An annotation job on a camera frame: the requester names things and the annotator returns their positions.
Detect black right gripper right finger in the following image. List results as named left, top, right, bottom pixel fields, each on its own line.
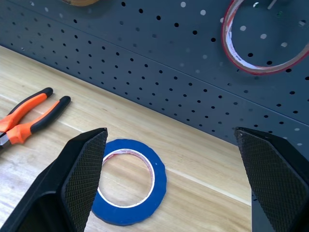
left=234, top=127, right=309, bottom=232

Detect red thin tape roll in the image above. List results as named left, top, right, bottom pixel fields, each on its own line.
left=222, top=0, right=309, bottom=76

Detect blue tape roll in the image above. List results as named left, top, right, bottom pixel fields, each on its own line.
left=91, top=138, right=168, bottom=227

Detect yellow-brown tape roll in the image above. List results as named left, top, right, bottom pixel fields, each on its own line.
left=61, top=0, right=100, bottom=7

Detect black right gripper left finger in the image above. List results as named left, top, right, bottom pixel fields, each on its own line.
left=0, top=128, right=108, bottom=232

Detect orange and black pliers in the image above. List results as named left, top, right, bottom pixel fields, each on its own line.
left=0, top=87, right=71, bottom=152

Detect dark grey pegboard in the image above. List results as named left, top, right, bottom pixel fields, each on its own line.
left=0, top=0, right=309, bottom=158

